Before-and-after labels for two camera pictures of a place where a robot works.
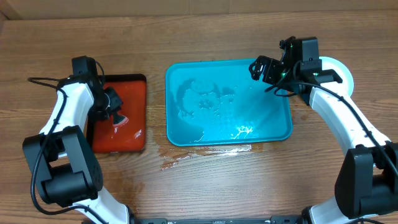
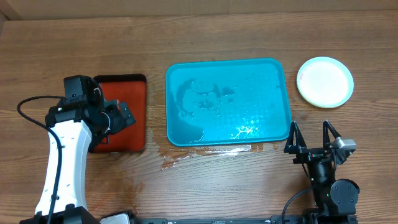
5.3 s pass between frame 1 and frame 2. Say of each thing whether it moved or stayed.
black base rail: stayed
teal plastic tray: stayed
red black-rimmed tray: stayed
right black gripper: moved
